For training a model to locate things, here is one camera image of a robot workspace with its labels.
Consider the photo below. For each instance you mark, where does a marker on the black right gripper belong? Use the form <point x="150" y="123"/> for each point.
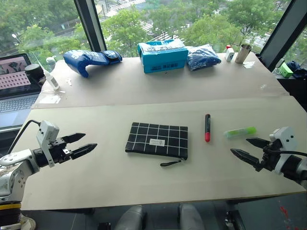
<point x="269" y="157"/>

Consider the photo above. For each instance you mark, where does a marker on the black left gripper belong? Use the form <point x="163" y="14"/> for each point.
<point x="60" y="153"/>

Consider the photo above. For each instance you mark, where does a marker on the green highlighter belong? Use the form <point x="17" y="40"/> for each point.
<point x="239" y="132"/>

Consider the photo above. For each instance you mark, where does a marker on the red and black marker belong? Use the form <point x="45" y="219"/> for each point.
<point x="207" y="129"/>

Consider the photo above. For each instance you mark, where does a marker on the black white-grid pencil case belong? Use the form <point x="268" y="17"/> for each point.
<point x="156" y="140"/>

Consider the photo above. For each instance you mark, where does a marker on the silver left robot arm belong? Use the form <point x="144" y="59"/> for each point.
<point x="14" y="167"/>

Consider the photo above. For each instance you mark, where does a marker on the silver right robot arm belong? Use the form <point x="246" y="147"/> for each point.
<point x="296" y="167"/>

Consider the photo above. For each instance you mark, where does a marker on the small white plastic piece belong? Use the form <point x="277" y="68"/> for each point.
<point x="69" y="82"/>

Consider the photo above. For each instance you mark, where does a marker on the crumpled clear plastic scrap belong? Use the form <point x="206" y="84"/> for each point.
<point x="263" y="86"/>

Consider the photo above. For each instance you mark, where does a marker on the white squeeze bottle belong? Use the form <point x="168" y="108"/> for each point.
<point x="51" y="80"/>

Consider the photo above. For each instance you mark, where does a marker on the grey laptop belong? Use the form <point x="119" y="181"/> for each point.
<point x="14" y="100"/>

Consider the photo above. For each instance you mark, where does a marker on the blue glove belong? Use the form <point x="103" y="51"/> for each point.
<point x="81" y="60"/>

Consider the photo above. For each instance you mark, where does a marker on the clear plastic wrapper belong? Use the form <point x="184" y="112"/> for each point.
<point x="249" y="64"/>

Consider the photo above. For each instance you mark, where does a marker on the pale green bottle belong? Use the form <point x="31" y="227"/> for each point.
<point x="50" y="62"/>

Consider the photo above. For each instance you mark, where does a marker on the black round speaker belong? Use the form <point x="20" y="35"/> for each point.
<point x="33" y="70"/>

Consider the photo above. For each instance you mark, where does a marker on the green box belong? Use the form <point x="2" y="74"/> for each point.
<point x="287" y="70"/>

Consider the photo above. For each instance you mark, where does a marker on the grey rounded robot leg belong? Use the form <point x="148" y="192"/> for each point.
<point x="190" y="218"/>
<point x="132" y="219"/>

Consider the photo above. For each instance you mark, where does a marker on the dark blue cloth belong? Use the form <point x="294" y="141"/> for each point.
<point x="298" y="69"/>

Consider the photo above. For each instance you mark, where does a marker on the stainless steel cup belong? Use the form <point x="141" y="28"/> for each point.
<point x="242" y="54"/>

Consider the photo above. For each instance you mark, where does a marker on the small white red-capped bottle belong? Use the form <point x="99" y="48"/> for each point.
<point x="229" y="54"/>

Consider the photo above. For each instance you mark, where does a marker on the blue cloth in plastic bag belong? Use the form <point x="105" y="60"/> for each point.
<point x="202" y="57"/>

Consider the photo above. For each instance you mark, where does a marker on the blue cardboard box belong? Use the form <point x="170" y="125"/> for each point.
<point x="163" y="58"/>

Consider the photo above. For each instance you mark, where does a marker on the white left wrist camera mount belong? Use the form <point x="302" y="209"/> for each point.
<point x="48" y="130"/>

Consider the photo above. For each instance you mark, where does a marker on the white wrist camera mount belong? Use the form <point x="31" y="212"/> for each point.
<point x="285" y="137"/>
<point x="48" y="130"/>

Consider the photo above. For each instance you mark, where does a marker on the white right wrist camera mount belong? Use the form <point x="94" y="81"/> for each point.
<point x="285" y="137"/>

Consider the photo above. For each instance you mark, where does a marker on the black table frame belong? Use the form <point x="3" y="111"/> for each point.
<point x="235" y="219"/>

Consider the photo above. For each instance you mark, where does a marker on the black window frame post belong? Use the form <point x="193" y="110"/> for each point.
<point x="92" y="26"/>
<point x="280" y="36"/>

